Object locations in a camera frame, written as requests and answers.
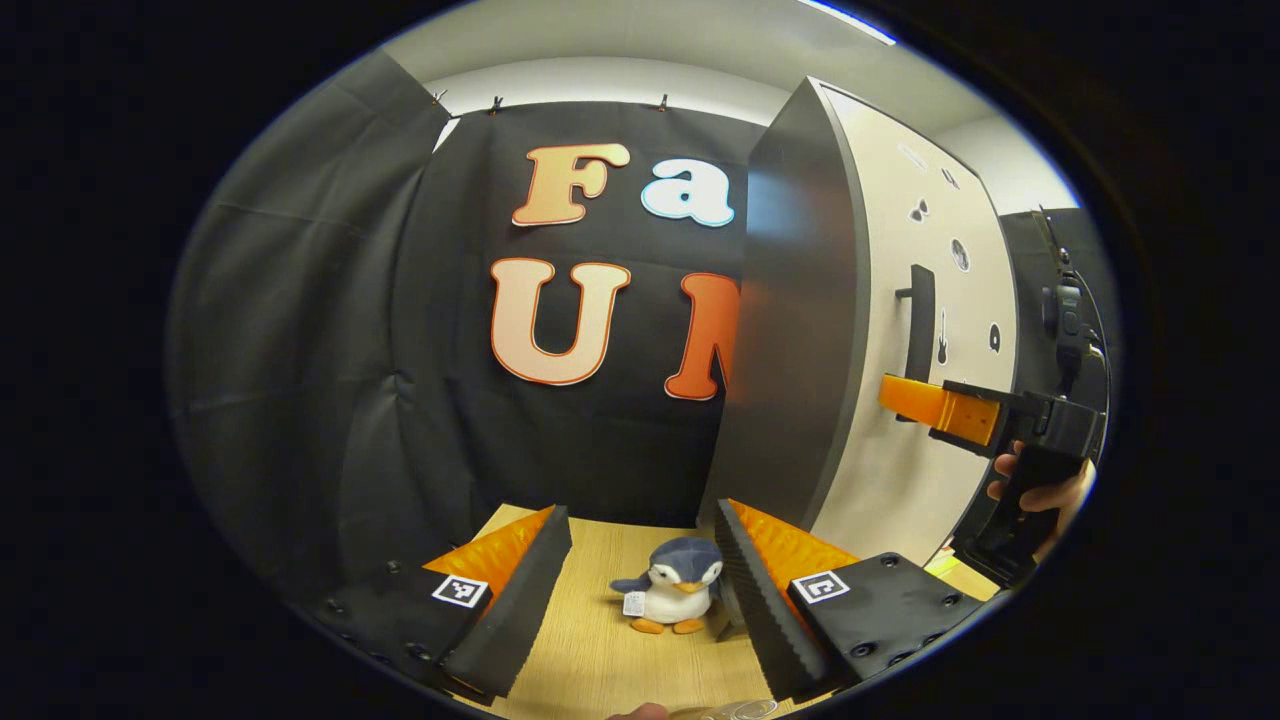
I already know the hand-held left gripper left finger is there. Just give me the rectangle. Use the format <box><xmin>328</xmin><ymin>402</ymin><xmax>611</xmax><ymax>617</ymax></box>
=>
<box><xmin>300</xmin><ymin>505</ymin><xmax>574</xmax><ymax>701</ymax></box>

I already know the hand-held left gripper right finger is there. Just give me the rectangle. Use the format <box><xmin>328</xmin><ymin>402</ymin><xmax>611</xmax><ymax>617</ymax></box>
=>
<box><xmin>713</xmin><ymin>498</ymin><xmax>986</xmax><ymax>704</ymax></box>

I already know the white cabinet door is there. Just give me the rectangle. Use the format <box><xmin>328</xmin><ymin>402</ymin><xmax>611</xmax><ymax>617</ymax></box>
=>
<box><xmin>808</xmin><ymin>85</ymin><xmax>1021</xmax><ymax>566</ymax></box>

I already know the penguin plush toy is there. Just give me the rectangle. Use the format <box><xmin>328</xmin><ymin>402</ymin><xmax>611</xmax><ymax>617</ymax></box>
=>
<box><xmin>610</xmin><ymin>537</ymin><xmax>725</xmax><ymax>636</ymax></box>

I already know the black backdrop cloth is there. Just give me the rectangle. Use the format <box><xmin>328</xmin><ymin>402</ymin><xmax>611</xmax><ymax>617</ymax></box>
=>
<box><xmin>165</xmin><ymin>50</ymin><xmax>1111</xmax><ymax>601</ymax></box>

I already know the ceiling light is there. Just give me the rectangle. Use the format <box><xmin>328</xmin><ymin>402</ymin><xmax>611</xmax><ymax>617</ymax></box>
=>
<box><xmin>800</xmin><ymin>0</ymin><xmax>898</xmax><ymax>46</ymax></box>

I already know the black camera stand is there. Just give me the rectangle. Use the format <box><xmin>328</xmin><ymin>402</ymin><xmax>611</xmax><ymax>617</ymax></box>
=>
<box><xmin>1030</xmin><ymin>205</ymin><xmax>1109</xmax><ymax>401</ymax></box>

